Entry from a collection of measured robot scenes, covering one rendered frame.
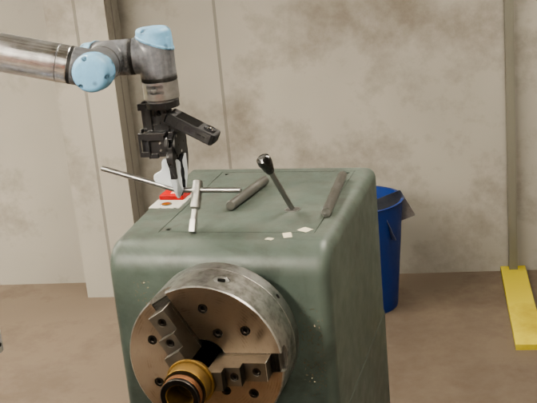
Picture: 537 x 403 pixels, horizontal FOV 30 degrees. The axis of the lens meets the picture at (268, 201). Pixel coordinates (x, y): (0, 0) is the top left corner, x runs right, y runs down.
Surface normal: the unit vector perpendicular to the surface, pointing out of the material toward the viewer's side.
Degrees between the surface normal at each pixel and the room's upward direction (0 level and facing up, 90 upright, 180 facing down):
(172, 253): 48
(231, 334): 90
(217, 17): 90
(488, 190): 90
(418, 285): 0
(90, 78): 90
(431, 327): 0
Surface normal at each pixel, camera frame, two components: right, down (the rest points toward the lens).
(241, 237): -0.09, -0.95
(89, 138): -0.15, 0.31
